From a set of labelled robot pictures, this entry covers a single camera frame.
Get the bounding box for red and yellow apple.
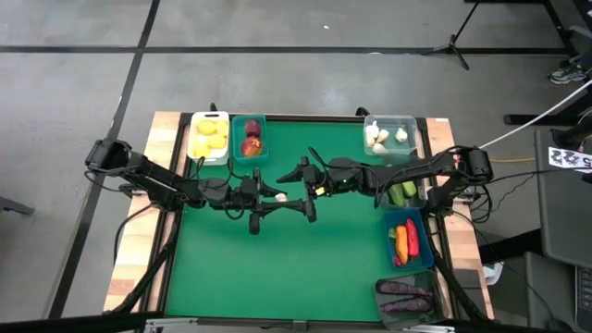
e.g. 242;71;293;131
240;136;264;158

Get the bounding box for white crumpled bag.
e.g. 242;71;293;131
483;261;505;287

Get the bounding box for smoky dark plastic bin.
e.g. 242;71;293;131
373;270;446;327

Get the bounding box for orange carrot with green top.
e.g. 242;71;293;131
388;226;410;266

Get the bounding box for person's shoe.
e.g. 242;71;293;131
548;62;587;85

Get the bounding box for black cable sleeve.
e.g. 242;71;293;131
429;252;494;324
108;210;184;315

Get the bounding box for grey chair leg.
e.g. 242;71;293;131
0;196;36;217

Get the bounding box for white cable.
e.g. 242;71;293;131
479;79;592;150

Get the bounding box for clear plastic bin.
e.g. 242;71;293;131
363;114;419;157

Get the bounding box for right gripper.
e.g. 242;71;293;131
276;155;375;225

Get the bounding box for dark grey desk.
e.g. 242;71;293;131
534;128;592;269

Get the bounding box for black frame bar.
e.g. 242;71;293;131
0;310;163;333

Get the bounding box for white plastic bin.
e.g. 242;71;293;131
186;110;231;167

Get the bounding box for white printed tag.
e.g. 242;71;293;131
548;146;592;174

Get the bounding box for teal plastic bin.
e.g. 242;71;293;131
230;114;270;166

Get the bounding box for long red pepper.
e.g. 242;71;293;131
405;218;421;259

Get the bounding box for black tripod stand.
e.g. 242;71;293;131
421;0;482;71

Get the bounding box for dark green cucumber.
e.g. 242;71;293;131
388;183;407;208

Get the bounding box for black floor stand base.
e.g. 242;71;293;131
502;90;592;129

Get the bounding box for green-tinted clear bin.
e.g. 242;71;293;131
379;182;426;210

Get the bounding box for blue plastic bin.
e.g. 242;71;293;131
381;210;435;273

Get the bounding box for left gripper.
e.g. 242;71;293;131
199;167;301;236

